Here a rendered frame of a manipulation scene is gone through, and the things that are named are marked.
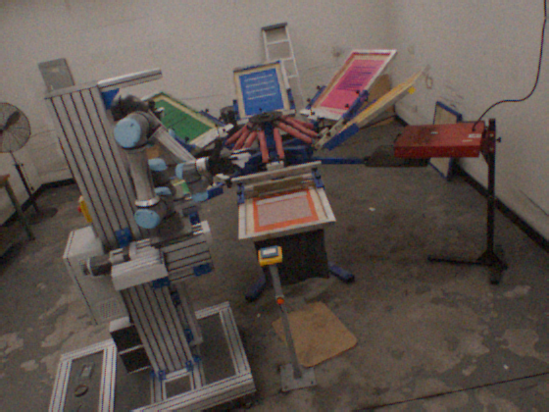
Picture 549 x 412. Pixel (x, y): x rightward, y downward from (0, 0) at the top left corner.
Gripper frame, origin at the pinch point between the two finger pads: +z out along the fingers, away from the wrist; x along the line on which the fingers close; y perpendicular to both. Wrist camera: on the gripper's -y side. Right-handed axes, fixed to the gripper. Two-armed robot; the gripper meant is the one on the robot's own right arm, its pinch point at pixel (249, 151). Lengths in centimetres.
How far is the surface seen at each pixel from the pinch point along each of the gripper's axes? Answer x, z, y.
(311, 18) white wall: -530, -18, -24
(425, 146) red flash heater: -131, 82, 61
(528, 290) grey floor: -109, 135, 178
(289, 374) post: -35, -31, 163
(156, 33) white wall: -478, -233, -66
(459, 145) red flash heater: -124, 102, 63
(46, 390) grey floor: -21, -210, 147
